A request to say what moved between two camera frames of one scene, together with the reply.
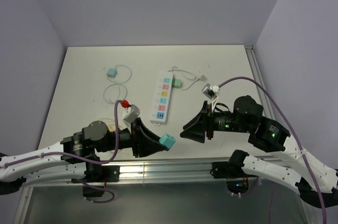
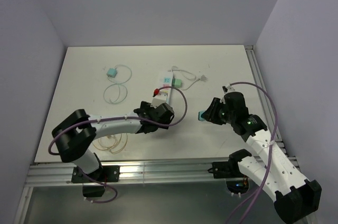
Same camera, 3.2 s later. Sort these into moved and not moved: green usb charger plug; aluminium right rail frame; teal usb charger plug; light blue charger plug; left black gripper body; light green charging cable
Moved: left black gripper body; teal usb charger plug
Not moved: light green charging cable; aluminium right rail frame; green usb charger plug; light blue charger plug
